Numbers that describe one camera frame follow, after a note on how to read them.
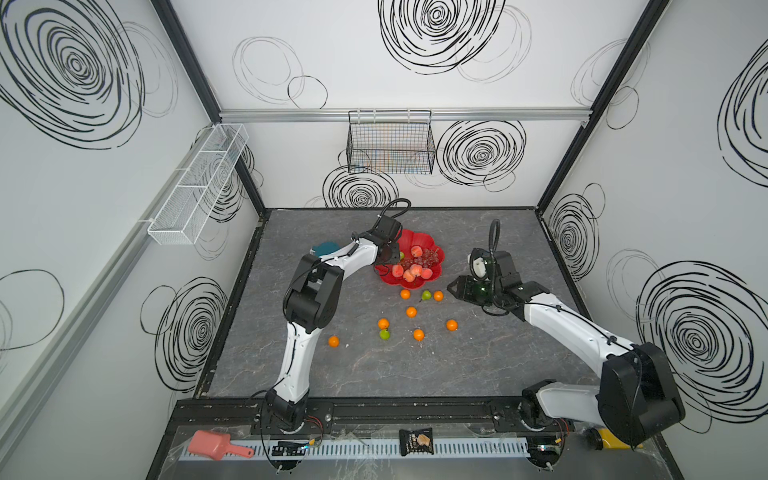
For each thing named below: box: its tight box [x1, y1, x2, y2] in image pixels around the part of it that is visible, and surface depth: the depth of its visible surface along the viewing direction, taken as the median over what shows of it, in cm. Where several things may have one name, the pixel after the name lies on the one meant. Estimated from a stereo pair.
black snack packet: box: [399, 427, 434, 457], surface depth 71 cm
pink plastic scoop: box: [188, 430, 255, 461], surface depth 71 cm
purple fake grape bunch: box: [401, 248, 440, 270], surface depth 102 cm
